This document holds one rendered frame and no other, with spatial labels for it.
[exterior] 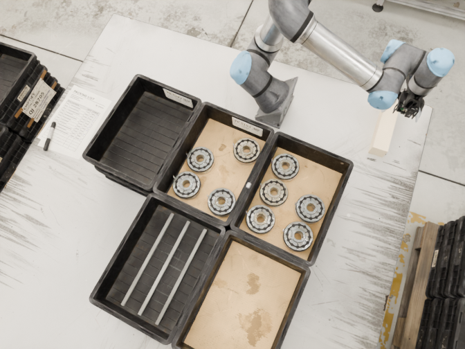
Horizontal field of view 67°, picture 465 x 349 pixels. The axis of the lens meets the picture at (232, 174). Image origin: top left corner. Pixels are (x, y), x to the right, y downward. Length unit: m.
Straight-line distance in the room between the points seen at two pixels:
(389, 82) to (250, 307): 0.83
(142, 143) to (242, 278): 0.64
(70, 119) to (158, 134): 0.48
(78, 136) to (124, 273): 0.69
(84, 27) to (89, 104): 1.39
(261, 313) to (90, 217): 0.78
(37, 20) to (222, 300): 2.66
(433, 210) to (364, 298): 1.10
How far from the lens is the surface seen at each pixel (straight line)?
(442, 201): 2.46
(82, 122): 1.74
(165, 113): 1.49
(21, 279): 1.64
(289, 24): 1.06
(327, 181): 1.36
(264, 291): 1.26
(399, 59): 1.22
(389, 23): 3.02
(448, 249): 2.05
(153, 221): 1.33
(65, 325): 1.55
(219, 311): 1.26
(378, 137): 1.57
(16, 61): 2.41
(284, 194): 1.29
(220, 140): 1.39
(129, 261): 1.33
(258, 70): 1.43
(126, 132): 1.49
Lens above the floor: 2.09
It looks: 70 degrees down
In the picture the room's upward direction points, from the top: 7 degrees counter-clockwise
